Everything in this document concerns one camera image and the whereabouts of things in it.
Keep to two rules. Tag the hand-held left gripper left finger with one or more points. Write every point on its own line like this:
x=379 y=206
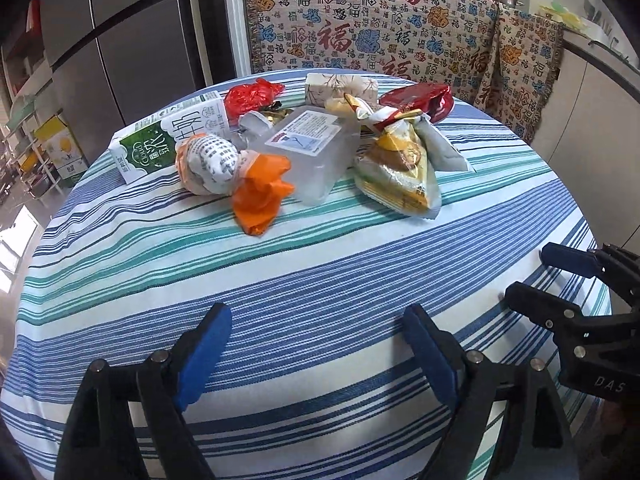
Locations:
x=205 y=355

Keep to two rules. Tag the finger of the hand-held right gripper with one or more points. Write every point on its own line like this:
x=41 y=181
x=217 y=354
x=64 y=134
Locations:
x=545 y=310
x=570 y=260

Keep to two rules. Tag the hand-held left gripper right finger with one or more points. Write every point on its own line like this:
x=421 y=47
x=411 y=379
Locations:
x=430 y=355

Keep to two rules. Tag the yellow green snack bag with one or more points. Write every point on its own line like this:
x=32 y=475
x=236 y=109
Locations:
x=400 y=170

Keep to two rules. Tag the white orange wrapper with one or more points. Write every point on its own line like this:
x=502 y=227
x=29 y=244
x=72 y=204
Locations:
x=215 y=165

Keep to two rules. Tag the green white milk carton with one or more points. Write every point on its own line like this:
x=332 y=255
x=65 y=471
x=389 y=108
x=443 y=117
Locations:
x=150 y=147

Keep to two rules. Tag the clear plastic container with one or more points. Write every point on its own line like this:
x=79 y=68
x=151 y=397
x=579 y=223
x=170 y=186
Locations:
x=310 y=160

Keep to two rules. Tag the gold black foil bag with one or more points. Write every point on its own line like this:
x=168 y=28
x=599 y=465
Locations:
x=277 y=112

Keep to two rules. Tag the blue green striped tablecloth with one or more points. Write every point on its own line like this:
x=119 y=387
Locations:
x=325 y=270

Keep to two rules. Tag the grey kitchen cabinet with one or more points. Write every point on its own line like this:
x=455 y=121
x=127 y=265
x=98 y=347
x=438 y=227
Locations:
x=590 y=120

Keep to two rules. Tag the red snack bag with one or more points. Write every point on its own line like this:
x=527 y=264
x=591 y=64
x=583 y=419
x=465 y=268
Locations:
x=417 y=100

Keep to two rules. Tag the yellow cardboard box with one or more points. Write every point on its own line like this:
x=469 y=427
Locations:
x=62 y=147

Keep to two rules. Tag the red plastic bag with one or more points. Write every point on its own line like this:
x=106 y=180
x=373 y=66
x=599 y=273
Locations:
x=250 y=97

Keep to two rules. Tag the cream translucent food bag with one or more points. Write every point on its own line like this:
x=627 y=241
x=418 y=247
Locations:
x=340 y=105

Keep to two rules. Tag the floral patterned paper box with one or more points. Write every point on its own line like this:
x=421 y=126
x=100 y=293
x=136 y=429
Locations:
x=330 y=85

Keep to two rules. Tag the large printed blanket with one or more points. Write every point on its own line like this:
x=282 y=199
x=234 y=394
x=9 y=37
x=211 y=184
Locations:
x=360 y=20

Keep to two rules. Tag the white shelf rack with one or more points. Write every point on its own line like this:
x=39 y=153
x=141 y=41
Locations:
x=20 y=90

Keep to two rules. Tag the stainless steel refrigerator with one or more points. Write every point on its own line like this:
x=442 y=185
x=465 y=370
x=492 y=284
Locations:
x=135 y=35

